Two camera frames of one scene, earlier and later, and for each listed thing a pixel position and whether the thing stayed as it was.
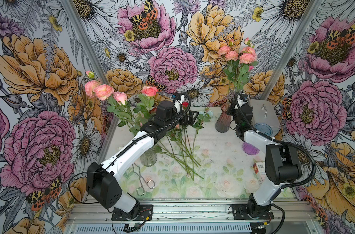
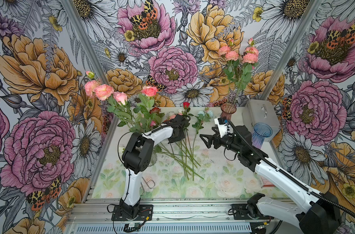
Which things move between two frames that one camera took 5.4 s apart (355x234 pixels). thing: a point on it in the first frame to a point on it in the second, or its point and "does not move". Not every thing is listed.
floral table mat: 202,160 does not move
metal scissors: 150,183 does not move
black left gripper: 191,120 to 182,136
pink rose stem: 232,71 does not move
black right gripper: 229,111 to 216,137
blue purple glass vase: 263,127 does not move
